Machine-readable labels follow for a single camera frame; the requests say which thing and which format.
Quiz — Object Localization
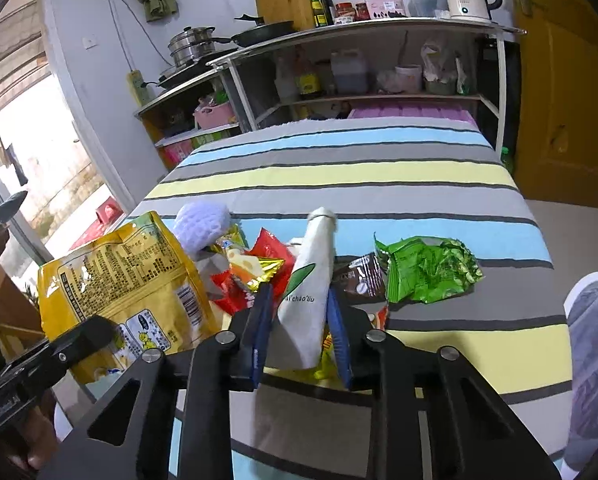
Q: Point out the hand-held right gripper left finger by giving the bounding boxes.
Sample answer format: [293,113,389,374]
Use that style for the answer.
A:
[36,282,280,480]

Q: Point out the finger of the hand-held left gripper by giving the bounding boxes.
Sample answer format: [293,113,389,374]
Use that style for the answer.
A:
[46,316,118,370]

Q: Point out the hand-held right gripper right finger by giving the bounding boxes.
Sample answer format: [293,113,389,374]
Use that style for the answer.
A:
[327,287,562,480]

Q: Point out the yellow orange snack wrapper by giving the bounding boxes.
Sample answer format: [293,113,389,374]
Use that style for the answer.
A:
[313,304,391,382]

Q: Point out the gold foil wrapper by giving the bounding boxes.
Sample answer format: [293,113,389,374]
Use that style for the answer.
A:
[229,255,286,295]

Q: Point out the brown snack wrapper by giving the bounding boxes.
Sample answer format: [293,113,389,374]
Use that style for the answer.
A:
[333,254,391,301]

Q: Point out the white paper pouch green leaf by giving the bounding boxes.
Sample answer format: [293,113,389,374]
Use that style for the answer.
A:
[266,206,340,371]

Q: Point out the cheese print snack wrapper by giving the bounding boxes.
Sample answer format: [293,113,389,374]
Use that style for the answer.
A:
[213,224,262,281]

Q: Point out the red snack wrapper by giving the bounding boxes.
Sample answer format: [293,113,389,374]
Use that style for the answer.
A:
[209,227,297,316]

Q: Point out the yellow snack bag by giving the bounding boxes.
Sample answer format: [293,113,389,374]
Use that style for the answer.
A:
[38,211,222,386]

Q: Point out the green snack wrapper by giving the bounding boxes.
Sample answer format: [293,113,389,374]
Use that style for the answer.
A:
[374,232,484,305]

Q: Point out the white round bin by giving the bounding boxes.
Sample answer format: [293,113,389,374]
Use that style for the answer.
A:
[563,271,598,476]

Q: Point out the person's left hand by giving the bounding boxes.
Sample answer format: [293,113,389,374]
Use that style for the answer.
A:
[8,399,60,471]

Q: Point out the brown wooden furniture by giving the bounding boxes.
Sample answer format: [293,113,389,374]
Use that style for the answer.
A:
[0,230,47,361]

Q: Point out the red plastic crate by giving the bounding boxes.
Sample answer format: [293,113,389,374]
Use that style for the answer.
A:
[69,195,124,251]

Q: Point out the striped bed sheet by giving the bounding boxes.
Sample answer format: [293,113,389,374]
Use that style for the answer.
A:
[54,117,575,480]

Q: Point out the pink green carton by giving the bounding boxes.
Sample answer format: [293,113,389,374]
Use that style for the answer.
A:
[155,125,240,168]

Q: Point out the pink plastic basket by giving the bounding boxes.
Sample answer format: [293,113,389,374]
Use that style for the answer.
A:
[194,100,240,130]

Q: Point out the pink lid storage box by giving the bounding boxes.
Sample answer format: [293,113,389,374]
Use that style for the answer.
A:
[346,101,480,123]

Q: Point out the white plastic bottle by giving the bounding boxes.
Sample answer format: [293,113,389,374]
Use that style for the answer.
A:
[275,57,300,103]

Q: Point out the low white metal shelf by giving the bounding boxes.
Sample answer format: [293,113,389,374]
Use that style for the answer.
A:
[134,65,245,171]

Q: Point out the yellow label bottle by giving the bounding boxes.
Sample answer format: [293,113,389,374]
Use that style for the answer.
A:
[296,57,322,101]

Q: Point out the yellowed power strip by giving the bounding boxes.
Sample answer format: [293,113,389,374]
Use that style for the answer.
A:
[127,71,147,107]

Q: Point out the black induction cooker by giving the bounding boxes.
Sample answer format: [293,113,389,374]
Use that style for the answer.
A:
[156,60,220,90]

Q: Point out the translucent oil jug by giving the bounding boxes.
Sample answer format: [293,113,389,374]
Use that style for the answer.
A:
[330,49,370,95]

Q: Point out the printed plastic bin liner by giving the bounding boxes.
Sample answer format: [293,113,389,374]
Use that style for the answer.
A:
[569,282,598,471]

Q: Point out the white cup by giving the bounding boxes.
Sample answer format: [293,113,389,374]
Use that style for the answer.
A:
[395,64,423,93]

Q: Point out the steel steamer pot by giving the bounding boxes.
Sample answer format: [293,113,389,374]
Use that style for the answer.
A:
[168,26,217,68]

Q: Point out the crumpled plastic bags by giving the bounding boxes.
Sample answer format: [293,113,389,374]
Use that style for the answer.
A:
[420,40,469,96]

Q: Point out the black frying pan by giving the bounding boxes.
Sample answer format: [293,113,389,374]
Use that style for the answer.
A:
[211,14,296,47]

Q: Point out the tall white metal shelf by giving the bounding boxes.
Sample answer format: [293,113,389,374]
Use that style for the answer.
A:
[208,22,527,148]

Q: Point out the yellow wooden door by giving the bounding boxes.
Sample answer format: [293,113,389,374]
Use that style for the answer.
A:
[499,0,598,208]

